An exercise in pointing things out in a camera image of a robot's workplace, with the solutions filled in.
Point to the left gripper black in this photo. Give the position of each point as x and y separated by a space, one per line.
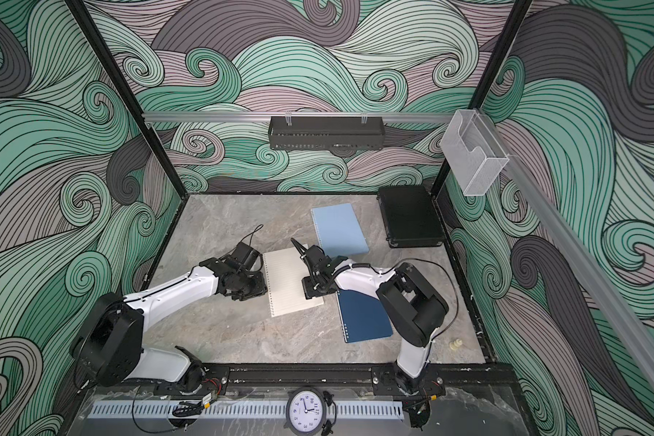
260 288

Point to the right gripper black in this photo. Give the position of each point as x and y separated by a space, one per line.
308 290

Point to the cream lined spiral notebook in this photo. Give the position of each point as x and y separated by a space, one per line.
284 271

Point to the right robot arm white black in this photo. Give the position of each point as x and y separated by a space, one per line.
414 307

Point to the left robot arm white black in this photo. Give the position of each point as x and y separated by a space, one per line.
109 346

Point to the light blue spiral notebook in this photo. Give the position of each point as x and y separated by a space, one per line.
338 230

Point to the dark blue spiral notebook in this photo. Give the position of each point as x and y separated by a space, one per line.
363 317

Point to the black hard case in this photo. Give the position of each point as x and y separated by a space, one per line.
409 217

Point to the round white clock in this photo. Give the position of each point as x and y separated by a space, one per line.
305 412

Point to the small yellowish object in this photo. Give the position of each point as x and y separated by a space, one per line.
456 344

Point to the black wall tray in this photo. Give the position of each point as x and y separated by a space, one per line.
326 133

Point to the white slotted cable duct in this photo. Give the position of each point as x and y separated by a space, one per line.
347 410

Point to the clear acrylic wall holder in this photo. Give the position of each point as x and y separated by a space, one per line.
471 145

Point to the aluminium rail right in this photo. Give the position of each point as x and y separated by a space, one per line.
531 170

